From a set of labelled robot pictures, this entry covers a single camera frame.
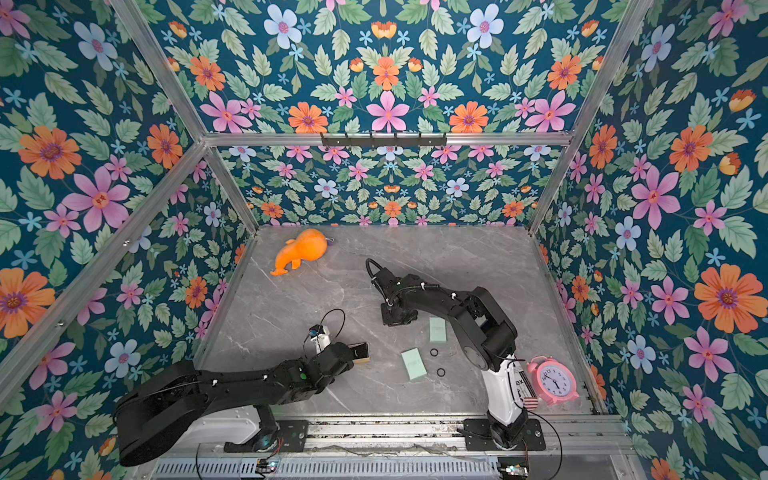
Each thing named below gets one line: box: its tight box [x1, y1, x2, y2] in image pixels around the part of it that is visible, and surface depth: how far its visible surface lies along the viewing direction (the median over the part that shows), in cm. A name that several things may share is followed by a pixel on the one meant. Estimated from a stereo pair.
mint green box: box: [429, 317, 448, 342], surface depth 93 cm
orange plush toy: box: [270, 229, 327, 276], surface depth 107 cm
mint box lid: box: [401, 347, 428, 381], surface depth 86 cm
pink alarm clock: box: [526, 356, 580, 406], surface depth 81 cm
